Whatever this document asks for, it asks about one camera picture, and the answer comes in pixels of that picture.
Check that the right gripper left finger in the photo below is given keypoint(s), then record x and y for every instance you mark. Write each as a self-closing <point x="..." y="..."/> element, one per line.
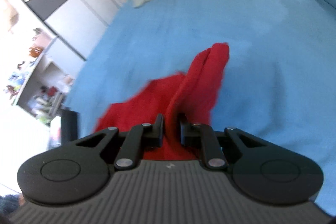
<point x="82" y="168"/>

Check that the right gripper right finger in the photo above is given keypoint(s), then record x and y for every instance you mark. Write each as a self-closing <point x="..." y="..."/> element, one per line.
<point x="259" y="169"/>

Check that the red knit sweater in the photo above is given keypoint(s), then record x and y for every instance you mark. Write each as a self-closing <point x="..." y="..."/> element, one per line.
<point x="193" y="93"/>

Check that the blue bed sheet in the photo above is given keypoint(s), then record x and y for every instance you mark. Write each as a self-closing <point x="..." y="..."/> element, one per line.
<point x="279" y="83"/>

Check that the white shelf unit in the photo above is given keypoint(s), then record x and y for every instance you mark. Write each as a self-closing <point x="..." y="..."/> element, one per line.
<point x="39" y="86"/>

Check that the orange figurine on shelf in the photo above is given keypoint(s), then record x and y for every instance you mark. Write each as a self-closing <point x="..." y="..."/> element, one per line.
<point x="35" y="51"/>

